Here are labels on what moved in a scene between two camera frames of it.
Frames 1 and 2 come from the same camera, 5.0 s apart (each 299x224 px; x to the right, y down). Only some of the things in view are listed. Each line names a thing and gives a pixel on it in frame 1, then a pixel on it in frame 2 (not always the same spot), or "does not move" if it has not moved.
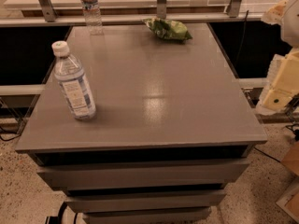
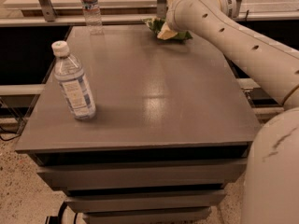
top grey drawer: x=147 y=175 does not move
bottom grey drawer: x=172 y=216 does not move
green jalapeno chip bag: x=167 y=29 does not move
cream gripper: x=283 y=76 → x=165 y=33
